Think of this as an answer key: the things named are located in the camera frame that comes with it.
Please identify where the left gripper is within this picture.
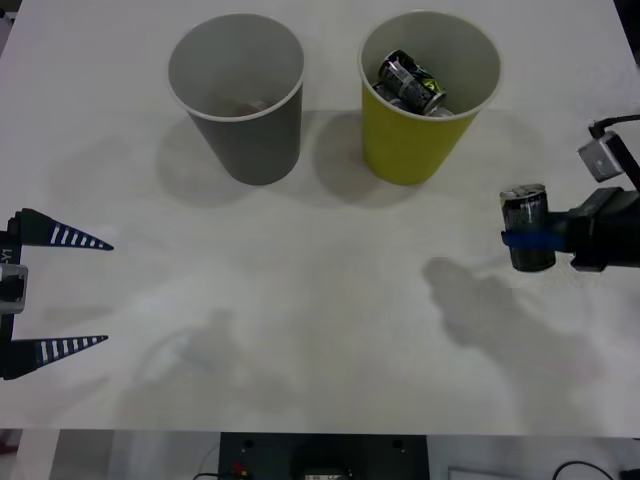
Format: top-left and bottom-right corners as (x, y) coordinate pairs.
(0, 207), (115, 382)

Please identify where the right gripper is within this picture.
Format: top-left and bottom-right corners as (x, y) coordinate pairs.
(500, 186), (640, 274)

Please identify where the black drink can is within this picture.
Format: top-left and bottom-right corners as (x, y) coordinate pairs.
(499, 181), (558, 273)
(376, 48), (448, 114)
(371, 82), (454, 117)

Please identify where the yellow-green plastic bin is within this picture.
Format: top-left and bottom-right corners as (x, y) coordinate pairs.
(356, 10), (503, 188)

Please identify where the grey plastic bin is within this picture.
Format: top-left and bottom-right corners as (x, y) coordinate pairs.
(166, 13), (307, 187)

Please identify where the black robot torso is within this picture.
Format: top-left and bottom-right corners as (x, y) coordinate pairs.
(218, 431), (429, 480)

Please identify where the black cable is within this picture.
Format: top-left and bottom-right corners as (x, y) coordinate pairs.
(551, 459), (640, 480)

